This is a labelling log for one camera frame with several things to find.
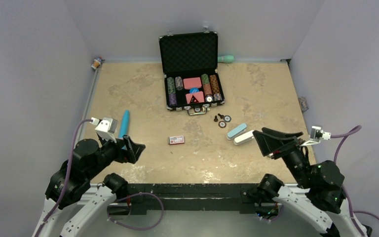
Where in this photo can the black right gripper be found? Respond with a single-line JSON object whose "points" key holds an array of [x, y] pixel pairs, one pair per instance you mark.
{"points": [[278, 143]]}

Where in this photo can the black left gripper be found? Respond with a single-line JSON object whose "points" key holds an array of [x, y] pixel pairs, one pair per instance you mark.
{"points": [[132, 152]]}

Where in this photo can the white stapler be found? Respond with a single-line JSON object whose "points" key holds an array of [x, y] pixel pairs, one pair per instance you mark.
{"points": [[243, 138]]}

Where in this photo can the red white staple box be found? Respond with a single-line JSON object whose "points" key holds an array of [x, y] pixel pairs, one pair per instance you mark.
{"points": [[176, 140]]}

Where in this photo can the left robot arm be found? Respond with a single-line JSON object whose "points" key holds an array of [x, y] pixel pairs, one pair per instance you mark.
{"points": [[87, 159]]}

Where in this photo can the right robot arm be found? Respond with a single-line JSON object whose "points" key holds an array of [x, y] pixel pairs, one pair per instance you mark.
{"points": [[326, 205]]}

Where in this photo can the teal flashlight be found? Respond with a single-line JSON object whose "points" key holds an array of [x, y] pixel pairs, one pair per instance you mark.
{"points": [[124, 126]]}

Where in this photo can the orange black poker chip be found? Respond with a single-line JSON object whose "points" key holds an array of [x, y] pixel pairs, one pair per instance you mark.
{"points": [[222, 124]]}

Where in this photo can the small orange bottle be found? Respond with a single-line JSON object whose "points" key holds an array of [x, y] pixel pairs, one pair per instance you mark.
{"points": [[97, 62]]}

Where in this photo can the mint green bottle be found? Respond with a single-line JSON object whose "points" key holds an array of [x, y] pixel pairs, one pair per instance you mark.
{"points": [[226, 59]]}

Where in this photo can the black poker chip case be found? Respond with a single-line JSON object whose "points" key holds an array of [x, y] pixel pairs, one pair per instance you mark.
{"points": [[190, 71]]}

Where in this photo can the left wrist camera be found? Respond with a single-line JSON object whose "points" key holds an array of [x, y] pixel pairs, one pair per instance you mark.
{"points": [[106, 129]]}

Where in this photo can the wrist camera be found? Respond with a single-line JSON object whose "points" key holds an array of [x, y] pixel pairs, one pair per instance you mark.
{"points": [[317, 134], [106, 129]]}

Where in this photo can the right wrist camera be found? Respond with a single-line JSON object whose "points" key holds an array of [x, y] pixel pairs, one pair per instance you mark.
{"points": [[317, 134]]}

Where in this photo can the patterned object at right wall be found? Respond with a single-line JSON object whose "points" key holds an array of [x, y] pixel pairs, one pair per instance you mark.
{"points": [[303, 104]]}

